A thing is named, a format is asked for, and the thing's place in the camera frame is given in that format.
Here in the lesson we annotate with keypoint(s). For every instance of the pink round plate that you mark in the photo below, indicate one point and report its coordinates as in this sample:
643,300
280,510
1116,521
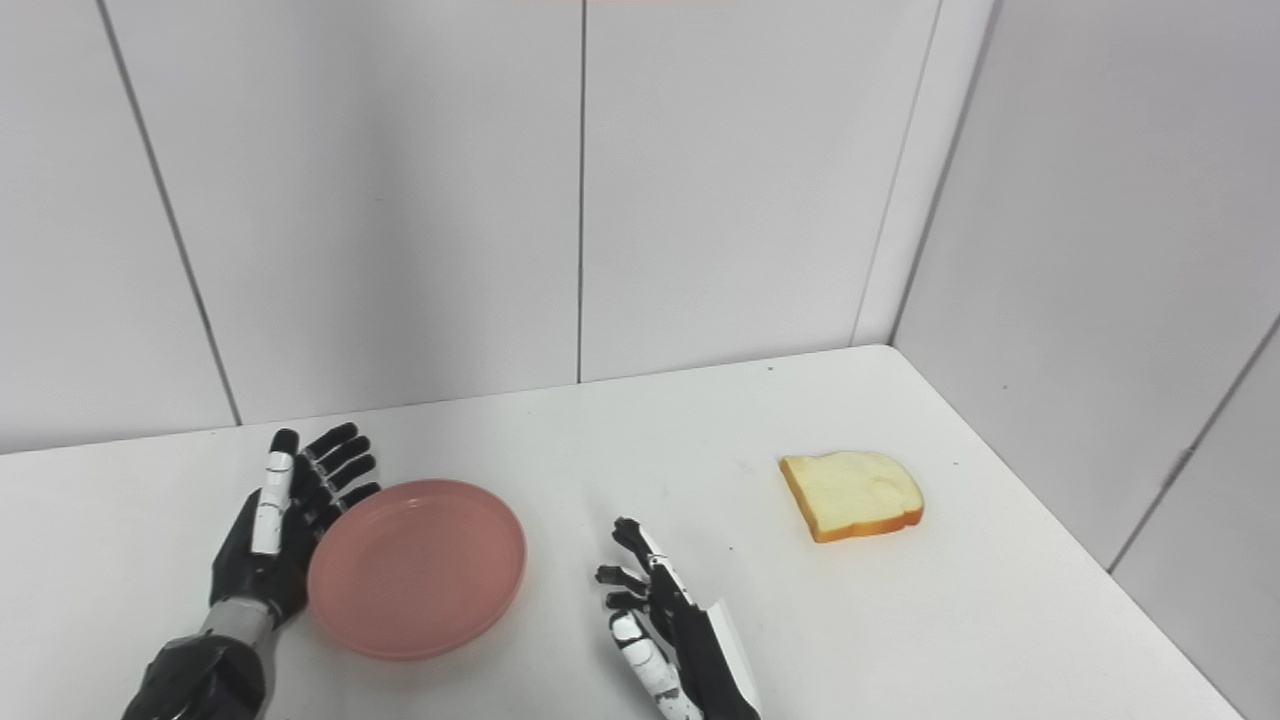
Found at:
415,570

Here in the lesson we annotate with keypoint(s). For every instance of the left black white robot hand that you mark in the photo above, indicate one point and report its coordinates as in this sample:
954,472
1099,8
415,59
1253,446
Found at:
255,575

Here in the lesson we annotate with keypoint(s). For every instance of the slice of bread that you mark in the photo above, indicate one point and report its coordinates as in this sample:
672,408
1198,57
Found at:
855,492

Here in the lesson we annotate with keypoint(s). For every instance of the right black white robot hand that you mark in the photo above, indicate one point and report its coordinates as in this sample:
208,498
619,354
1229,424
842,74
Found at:
700,650

